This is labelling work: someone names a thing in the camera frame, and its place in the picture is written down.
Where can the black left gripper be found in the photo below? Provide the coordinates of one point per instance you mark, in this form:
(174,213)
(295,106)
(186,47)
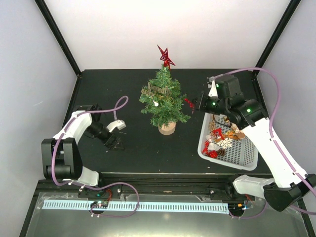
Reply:
(113,142)

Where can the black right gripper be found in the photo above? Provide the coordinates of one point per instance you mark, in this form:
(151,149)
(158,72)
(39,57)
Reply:
(200,106)

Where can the red spiral ribbon ornament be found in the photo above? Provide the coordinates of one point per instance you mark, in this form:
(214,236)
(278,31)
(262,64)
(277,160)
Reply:
(191,104)

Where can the small green christmas tree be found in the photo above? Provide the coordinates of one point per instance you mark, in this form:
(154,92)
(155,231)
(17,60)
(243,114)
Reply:
(166,111)

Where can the white perforated plastic basket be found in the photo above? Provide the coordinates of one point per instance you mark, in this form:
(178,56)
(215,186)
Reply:
(241,155)

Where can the gold merry christmas sign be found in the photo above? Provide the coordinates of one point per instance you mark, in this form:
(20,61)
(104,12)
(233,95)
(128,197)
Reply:
(152,93)

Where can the red star ornament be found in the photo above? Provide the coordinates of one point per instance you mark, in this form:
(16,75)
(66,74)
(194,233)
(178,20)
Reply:
(167,62)

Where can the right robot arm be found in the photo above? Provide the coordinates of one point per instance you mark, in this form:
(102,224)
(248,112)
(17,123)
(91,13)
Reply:
(290,181)

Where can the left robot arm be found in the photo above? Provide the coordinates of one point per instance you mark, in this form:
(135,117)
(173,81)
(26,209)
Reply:
(61,159)

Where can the round wooden tree base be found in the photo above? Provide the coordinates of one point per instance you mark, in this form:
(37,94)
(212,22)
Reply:
(167,129)

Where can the brown satin bow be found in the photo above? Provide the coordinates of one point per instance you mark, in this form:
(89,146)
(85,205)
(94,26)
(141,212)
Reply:
(235,133)

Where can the white snowflake ornament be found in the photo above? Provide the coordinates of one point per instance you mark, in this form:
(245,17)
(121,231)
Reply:
(226,143)

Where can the red gift ornament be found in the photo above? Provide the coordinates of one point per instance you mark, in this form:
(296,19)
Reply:
(209,153)

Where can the brown pine cone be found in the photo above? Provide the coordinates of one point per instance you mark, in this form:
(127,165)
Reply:
(221,152)

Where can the left controller circuit board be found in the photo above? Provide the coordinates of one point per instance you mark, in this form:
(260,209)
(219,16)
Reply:
(99,204)

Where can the controller circuit board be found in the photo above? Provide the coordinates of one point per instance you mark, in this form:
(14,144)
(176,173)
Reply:
(99,204)
(240,206)

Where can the right controller circuit board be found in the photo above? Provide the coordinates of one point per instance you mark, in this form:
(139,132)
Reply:
(240,206)

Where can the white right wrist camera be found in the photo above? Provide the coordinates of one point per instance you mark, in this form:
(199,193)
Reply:
(212,87)

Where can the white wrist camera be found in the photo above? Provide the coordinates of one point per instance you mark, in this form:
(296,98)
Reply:
(117,124)
(212,87)

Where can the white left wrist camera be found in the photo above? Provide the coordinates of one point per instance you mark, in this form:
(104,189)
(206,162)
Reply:
(117,124)

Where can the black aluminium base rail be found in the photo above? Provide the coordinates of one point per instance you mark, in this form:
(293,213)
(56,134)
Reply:
(214,186)

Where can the white slotted cable duct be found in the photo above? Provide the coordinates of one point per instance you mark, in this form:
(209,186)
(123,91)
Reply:
(183,207)

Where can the right black frame post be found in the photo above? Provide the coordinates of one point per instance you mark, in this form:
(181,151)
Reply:
(284,20)

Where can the black frame post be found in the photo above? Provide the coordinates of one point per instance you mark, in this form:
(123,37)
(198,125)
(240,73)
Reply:
(284,20)
(58,35)

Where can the left black frame post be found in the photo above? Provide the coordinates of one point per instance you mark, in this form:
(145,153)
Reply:
(58,35)

